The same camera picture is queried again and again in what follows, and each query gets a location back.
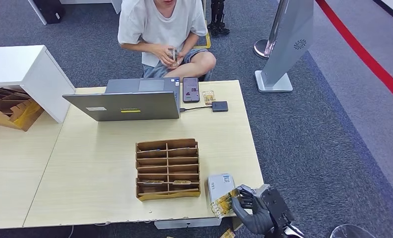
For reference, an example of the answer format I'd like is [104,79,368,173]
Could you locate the person's left hand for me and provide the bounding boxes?
[173,51,188,69]

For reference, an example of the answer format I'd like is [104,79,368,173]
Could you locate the person's right hand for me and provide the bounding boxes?
[150,44,175,68]

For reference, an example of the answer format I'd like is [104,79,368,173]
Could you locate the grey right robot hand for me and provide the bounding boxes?
[231,184,275,236]

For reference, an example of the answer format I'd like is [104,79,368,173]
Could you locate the black smartphone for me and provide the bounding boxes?
[183,76,200,104]

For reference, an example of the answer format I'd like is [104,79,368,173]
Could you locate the yellow hotel card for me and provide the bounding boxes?
[210,187,242,219]

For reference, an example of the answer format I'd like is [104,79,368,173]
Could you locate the person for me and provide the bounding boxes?
[117,0,217,79]

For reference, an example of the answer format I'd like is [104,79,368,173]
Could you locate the white card reader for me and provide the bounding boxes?
[207,173,238,216]

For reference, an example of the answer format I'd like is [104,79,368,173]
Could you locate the small yellow card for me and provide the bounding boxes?
[202,90,216,106]

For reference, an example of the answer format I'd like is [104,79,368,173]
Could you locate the wooden card organizer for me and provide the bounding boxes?
[135,138,201,201]

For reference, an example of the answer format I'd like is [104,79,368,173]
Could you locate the yellow floor tape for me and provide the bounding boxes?
[193,19,212,50]

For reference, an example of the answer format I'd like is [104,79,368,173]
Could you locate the black stand feet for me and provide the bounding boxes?
[207,0,231,36]

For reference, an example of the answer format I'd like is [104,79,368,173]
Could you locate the black square usb device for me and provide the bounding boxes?
[211,101,229,113]

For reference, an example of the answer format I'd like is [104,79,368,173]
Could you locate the grey laptop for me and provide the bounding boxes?
[62,77,181,122]

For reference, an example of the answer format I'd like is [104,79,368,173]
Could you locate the long white box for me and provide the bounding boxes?
[154,218,223,230]

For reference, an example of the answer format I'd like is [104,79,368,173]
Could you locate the clear round dome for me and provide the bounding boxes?
[329,224,378,238]

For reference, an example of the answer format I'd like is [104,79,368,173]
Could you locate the silver kiosk stand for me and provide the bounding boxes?
[255,0,315,94]

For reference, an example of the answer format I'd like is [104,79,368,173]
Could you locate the black box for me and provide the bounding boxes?
[33,0,66,24]

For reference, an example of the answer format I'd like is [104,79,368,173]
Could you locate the white desk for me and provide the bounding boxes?
[27,0,122,26]

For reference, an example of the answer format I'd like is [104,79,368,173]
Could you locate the white cabinet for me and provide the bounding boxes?
[0,45,76,124]

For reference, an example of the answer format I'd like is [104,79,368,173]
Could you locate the red floor stripe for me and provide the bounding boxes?
[316,0,393,108]

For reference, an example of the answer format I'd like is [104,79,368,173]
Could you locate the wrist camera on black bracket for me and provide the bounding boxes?
[254,183,295,229]

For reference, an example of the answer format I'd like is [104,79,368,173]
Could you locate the black usb cable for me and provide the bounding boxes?
[180,105,213,113]

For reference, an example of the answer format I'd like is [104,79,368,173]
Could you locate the chrome stanchion post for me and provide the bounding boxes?
[254,0,289,60]

